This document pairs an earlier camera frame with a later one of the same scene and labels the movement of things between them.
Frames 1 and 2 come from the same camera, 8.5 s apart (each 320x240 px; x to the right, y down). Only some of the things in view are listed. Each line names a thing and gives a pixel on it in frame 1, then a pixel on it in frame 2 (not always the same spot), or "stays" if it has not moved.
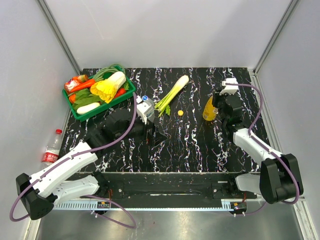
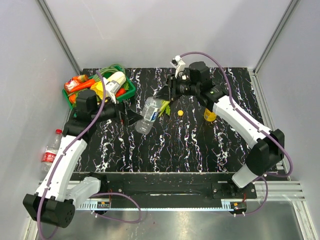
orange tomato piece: (72, 98) stays
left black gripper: (158, 138) -> (124, 115)
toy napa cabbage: (106, 89) stays
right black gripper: (216, 96) -> (169, 91)
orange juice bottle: (210, 112) stays
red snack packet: (69, 85) stays
